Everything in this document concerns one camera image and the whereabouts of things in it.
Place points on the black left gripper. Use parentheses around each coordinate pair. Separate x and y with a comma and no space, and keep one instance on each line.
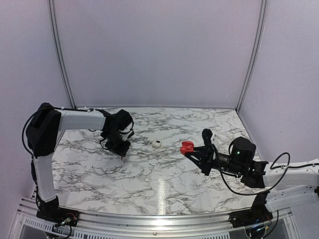
(120,151)

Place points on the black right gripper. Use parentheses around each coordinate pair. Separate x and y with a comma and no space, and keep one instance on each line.
(206,157)

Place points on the red round charging case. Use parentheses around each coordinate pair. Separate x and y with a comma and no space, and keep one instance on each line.
(187,147)

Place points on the white earbud charging case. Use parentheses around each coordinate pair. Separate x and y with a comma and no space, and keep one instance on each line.
(156,143)

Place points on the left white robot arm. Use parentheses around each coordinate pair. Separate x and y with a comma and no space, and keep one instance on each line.
(43,127)

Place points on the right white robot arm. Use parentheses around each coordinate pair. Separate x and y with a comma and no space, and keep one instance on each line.
(278,185)

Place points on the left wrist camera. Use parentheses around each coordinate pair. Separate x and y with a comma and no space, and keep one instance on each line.
(126,135)

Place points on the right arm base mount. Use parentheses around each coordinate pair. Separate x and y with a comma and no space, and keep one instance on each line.
(257,213)

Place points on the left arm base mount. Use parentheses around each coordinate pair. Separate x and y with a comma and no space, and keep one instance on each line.
(51,211)

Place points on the aluminium front rail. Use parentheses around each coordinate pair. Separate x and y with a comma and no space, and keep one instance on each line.
(95,225)

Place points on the left metal corner post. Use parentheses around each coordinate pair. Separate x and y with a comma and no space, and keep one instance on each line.
(59,54)

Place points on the metal corner post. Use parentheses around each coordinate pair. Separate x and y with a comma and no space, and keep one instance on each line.
(59,54)
(254,54)

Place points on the right metal corner post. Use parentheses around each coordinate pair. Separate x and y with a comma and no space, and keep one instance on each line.
(254,54)

